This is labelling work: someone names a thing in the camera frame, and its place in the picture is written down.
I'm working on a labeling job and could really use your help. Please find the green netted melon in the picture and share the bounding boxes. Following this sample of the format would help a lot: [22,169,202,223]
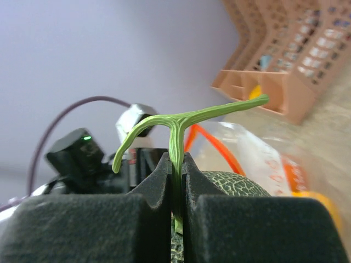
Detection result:
[112,94,272,263]

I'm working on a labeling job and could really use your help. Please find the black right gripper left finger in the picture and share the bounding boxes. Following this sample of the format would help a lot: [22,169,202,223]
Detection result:
[1,153,172,262]

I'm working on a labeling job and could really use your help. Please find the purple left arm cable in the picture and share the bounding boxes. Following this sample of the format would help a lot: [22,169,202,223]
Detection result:
[0,95,132,213]

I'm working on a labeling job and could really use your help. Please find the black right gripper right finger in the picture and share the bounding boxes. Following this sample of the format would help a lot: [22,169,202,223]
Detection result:
[182,154,348,262]

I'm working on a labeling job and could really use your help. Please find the clear zip bag orange zipper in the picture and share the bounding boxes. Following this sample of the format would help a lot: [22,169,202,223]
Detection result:
[185,121,346,235]

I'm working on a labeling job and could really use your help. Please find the yellow block in organizer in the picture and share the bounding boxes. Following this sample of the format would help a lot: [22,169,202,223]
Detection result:
[249,85,262,99]

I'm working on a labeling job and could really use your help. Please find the peach plastic desk organizer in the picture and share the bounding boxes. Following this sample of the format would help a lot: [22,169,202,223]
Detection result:
[212,1,350,124]

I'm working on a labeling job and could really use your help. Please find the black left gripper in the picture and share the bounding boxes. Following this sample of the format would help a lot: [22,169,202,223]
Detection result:
[45,128,167,195]

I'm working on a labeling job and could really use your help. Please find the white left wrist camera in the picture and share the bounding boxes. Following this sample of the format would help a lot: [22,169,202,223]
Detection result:
[116,104,158,148]

